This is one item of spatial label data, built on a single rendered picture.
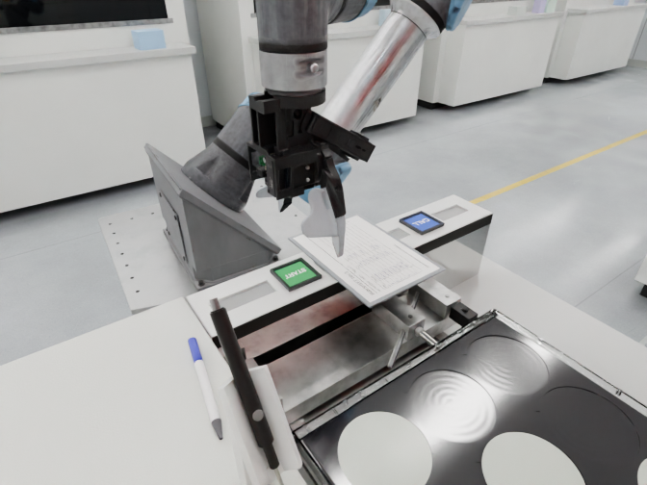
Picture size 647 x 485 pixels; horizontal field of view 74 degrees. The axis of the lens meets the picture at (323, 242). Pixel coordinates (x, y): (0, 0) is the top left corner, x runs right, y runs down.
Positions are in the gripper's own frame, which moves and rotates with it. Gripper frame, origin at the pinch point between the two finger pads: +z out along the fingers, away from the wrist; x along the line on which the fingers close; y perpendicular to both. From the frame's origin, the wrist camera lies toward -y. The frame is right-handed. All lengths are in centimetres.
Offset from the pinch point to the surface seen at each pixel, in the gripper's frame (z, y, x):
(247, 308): 6.3, 12.1, 2.6
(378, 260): 6.0, -9.1, 4.5
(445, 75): 66, -351, -273
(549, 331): 20.3, -33.2, 22.2
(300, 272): 5.9, 2.4, 0.5
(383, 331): 14.3, -5.7, 10.4
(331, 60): 33, -190, -257
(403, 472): 12.3, 7.7, 28.4
